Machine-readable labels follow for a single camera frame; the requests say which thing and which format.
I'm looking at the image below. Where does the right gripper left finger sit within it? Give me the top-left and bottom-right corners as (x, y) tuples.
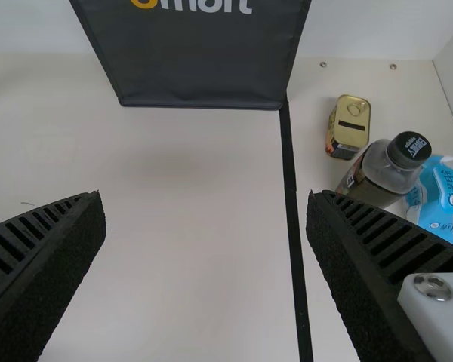
(0, 189), (108, 362)

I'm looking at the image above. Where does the blue white wipes pack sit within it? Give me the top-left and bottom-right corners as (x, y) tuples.
(399, 153), (453, 250)

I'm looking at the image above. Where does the gold rectangular tin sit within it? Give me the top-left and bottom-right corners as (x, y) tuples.
(324, 94), (373, 161)

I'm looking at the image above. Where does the black strip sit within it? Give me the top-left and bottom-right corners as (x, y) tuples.
(279, 98), (314, 362)

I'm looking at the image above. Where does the dark grey bag with straps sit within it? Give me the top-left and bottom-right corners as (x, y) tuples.
(68, 0), (313, 112)

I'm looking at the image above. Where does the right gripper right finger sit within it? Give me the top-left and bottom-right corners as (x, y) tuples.
(305, 189), (453, 362)

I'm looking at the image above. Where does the dark coffee bottle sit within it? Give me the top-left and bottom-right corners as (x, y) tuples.
(334, 130), (433, 210)

